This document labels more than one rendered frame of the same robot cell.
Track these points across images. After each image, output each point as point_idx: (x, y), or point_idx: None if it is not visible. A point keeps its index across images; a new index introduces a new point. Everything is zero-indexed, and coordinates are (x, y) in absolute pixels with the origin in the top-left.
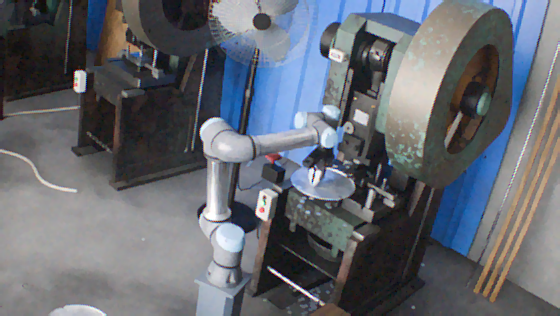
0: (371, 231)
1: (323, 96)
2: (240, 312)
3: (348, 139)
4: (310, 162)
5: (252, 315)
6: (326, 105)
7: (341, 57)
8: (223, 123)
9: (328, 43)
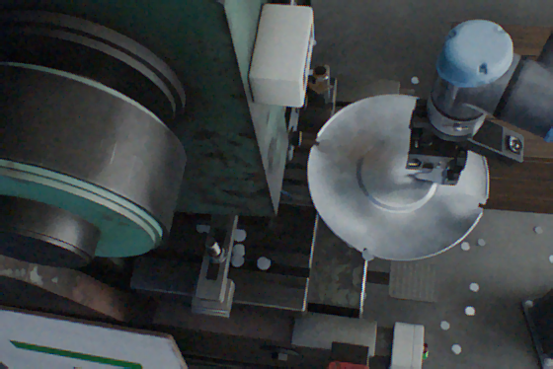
0: (362, 79)
1: (274, 204)
2: (437, 361)
3: (291, 125)
4: (514, 135)
5: (425, 339)
6: (477, 69)
7: (312, 22)
8: None
9: (178, 157)
